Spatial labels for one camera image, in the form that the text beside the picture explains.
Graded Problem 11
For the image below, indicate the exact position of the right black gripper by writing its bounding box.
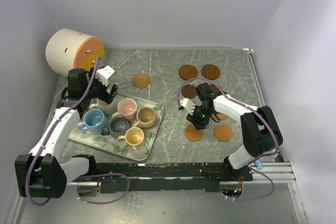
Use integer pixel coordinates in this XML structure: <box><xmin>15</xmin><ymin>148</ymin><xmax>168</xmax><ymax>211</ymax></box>
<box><xmin>186</xmin><ymin>104</ymin><xmax>213</xmax><ymax>130</ymax></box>

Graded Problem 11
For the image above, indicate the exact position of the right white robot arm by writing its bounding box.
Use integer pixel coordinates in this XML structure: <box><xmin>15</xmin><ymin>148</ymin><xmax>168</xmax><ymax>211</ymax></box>
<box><xmin>178</xmin><ymin>82</ymin><xmax>283</xmax><ymax>181</ymax></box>

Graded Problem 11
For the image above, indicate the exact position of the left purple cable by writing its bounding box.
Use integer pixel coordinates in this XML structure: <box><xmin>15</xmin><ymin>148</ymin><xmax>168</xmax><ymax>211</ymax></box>
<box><xmin>26</xmin><ymin>55</ymin><xmax>131</xmax><ymax>206</ymax></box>

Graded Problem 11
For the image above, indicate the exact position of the white cylindrical drawer box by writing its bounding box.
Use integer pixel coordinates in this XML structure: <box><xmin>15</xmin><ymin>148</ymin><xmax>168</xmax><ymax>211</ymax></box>
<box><xmin>45</xmin><ymin>28</ymin><xmax>105</xmax><ymax>76</ymax></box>

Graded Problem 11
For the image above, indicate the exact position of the purple cable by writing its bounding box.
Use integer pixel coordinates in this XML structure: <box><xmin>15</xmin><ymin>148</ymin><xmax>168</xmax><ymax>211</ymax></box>
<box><xmin>177</xmin><ymin>77</ymin><xmax>279</xmax><ymax>201</ymax></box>
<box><xmin>26</xmin><ymin>55</ymin><xmax>131</xmax><ymax>206</ymax></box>

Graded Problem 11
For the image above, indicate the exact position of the tan brown mug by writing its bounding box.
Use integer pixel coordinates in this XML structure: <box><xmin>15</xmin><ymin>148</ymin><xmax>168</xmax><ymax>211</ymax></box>
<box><xmin>132</xmin><ymin>107</ymin><xmax>158</xmax><ymax>129</ymax></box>

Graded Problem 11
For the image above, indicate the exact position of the dark wood coaster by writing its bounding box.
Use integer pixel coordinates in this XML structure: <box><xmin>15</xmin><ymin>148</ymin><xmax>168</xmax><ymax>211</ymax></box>
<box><xmin>209</xmin><ymin>83</ymin><xmax>220</xmax><ymax>93</ymax></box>

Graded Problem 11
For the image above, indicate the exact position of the pink mug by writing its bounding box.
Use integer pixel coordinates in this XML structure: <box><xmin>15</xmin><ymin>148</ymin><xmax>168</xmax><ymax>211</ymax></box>
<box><xmin>111</xmin><ymin>98</ymin><xmax>138</xmax><ymax>122</ymax></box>

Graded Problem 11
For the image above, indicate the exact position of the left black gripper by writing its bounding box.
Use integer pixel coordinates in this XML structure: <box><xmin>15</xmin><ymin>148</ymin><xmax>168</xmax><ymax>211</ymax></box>
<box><xmin>83</xmin><ymin>67</ymin><xmax>118</xmax><ymax>104</ymax></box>

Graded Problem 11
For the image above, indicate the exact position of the smooth light wood coaster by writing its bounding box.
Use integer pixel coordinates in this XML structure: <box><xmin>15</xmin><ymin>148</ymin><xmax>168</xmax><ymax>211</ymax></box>
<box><xmin>185</xmin><ymin>124</ymin><xmax>204</xmax><ymax>141</ymax></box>

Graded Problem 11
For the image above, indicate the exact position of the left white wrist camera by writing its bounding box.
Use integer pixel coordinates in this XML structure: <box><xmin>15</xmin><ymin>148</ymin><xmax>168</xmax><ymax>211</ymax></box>
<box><xmin>95</xmin><ymin>66</ymin><xmax>115</xmax><ymax>87</ymax></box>

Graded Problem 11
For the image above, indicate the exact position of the dark walnut coaster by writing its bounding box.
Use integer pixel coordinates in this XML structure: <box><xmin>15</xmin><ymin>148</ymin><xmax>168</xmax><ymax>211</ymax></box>
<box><xmin>181</xmin><ymin>84</ymin><xmax>197</xmax><ymax>99</ymax></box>

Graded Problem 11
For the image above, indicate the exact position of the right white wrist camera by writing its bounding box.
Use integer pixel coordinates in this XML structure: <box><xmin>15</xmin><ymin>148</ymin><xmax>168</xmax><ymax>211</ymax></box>
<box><xmin>179</xmin><ymin>98</ymin><xmax>196</xmax><ymax>115</ymax></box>

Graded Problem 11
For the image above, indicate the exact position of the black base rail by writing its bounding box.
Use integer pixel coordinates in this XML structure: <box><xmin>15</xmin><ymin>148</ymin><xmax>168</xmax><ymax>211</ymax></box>
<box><xmin>97</xmin><ymin>162</ymin><xmax>253</xmax><ymax>194</ymax></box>

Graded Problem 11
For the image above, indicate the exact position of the hidden light wood coaster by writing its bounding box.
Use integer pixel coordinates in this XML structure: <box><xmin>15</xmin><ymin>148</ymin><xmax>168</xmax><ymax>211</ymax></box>
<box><xmin>214</xmin><ymin>124</ymin><xmax>233</xmax><ymax>141</ymax></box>

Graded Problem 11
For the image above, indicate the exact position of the large woven rattan coaster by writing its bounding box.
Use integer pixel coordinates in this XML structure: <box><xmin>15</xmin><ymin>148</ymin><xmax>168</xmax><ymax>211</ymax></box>
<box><xmin>212</xmin><ymin>113</ymin><xmax>227</xmax><ymax>120</ymax></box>

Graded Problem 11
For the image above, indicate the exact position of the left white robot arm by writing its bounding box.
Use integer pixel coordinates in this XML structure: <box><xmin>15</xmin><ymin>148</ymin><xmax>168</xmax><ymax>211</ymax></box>
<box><xmin>14</xmin><ymin>66</ymin><xmax>118</xmax><ymax>198</ymax></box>

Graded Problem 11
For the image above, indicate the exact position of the reddish brown wood coaster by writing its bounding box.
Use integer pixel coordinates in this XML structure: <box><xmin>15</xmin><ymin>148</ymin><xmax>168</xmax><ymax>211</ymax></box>
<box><xmin>201</xmin><ymin>64</ymin><xmax>221</xmax><ymax>80</ymax></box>

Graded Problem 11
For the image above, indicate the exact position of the grey mug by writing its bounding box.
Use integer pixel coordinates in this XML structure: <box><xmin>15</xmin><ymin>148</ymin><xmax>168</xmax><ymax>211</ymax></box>
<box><xmin>109</xmin><ymin>117</ymin><xmax>130</xmax><ymax>139</ymax></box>

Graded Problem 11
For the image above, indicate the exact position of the beige mug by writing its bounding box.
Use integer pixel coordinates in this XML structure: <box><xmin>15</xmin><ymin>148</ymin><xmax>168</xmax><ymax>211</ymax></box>
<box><xmin>89</xmin><ymin>98</ymin><xmax>118</xmax><ymax>116</ymax></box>

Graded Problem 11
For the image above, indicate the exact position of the yellow mug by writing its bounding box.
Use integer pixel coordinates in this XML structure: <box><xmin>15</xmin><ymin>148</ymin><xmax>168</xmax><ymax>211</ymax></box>
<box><xmin>117</xmin><ymin>127</ymin><xmax>144</xmax><ymax>146</ymax></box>

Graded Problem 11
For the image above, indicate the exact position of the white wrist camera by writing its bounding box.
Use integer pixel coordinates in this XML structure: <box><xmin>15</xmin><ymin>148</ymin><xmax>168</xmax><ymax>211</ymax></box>
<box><xmin>95</xmin><ymin>66</ymin><xmax>115</xmax><ymax>87</ymax></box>
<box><xmin>179</xmin><ymin>98</ymin><xmax>196</xmax><ymax>115</ymax></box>

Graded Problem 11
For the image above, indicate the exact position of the blue mug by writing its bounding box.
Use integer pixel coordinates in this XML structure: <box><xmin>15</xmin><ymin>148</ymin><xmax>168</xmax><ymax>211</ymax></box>
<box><xmin>77</xmin><ymin>109</ymin><xmax>109</xmax><ymax>135</ymax></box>

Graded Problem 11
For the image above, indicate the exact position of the floral serving tray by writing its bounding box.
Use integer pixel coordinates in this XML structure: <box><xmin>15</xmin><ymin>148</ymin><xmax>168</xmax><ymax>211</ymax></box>
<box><xmin>69</xmin><ymin>93</ymin><xmax>164</xmax><ymax>161</ymax></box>

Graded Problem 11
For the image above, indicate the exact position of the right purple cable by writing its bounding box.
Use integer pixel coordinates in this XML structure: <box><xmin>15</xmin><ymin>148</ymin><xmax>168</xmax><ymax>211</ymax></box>
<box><xmin>177</xmin><ymin>77</ymin><xmax>279</xmax><ymax>201</ymax></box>

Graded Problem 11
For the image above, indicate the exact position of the blue connector clip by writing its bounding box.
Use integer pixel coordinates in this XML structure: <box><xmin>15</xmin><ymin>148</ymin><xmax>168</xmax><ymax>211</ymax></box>
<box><xmin>255</xmin><ymin>159</ymin><xmax>264</xmax><ymax>170</ymax></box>

